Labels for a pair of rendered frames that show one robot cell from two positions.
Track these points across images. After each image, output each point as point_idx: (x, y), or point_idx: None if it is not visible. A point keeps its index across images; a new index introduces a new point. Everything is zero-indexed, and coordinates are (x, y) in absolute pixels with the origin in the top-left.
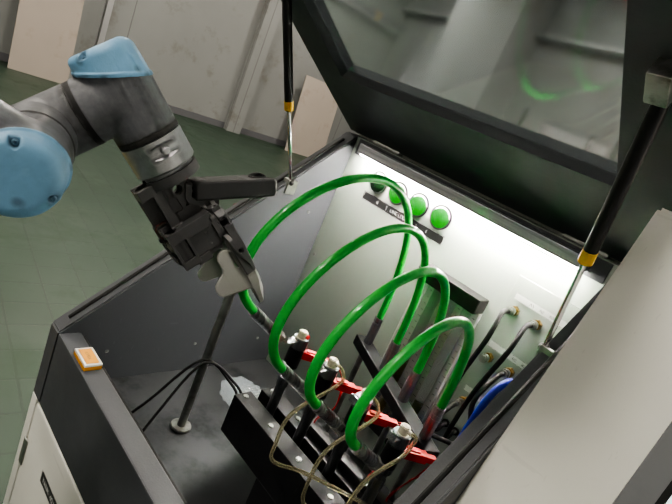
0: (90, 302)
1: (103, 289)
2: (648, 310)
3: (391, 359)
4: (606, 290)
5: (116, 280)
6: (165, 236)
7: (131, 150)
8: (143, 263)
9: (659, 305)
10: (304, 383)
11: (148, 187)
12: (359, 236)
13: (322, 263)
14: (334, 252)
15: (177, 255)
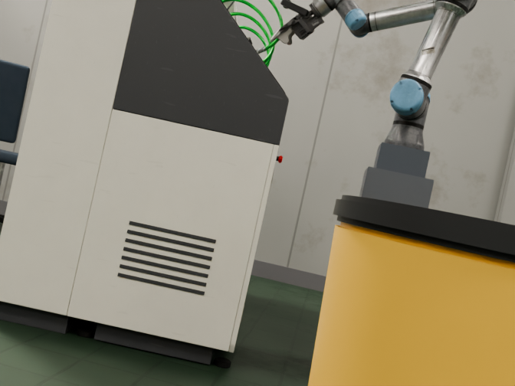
0: (277, 82)
1: (271, 74)
2: (234, 9)
3: (266, 44)
4: (233, 6)
5: (267, 67)
6: (313, 31)
7: (326, 8)
8: (257, 53)
9: (234, 7)
10: (269, 61)
11: (322, 18)
12: (259, 10)
13: (269, 23)
14: (266, 18)
15: (307, 36)
